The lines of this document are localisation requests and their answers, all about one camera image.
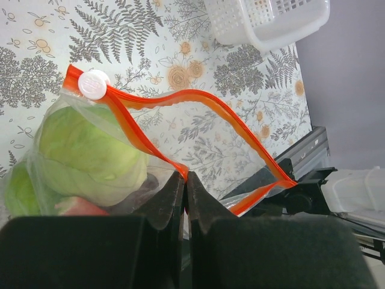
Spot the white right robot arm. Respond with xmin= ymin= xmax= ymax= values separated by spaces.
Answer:
xmin=321 ymin=166 xmax=384 ymax=213

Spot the clear orange zip top bag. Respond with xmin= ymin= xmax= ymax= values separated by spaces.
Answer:
xmin=23 ymin=64 xmax=298 ymax=217

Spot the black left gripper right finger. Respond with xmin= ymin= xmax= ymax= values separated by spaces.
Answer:
xmin=186 ymin=172 xmax=235 ymax=288

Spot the fake green cabbage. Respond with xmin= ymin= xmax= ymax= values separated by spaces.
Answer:
xmin=34 ymin=107 xmax=149 ymax=207

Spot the fake green lime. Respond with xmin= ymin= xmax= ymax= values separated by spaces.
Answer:
xmin=4 ymin=161 xmax=61 ymax=217

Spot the fake watermelon slice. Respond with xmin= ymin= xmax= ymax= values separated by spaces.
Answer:
xmin=54 ymin=196 xmax=109 ymax=216

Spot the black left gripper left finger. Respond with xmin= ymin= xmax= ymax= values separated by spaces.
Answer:
xmin=141 ymin=172 xmax=185 ymax=288

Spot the white plastic mesh basket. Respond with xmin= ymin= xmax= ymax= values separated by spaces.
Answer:
xmin=204 ymin=0 xmax=330 ymax=54

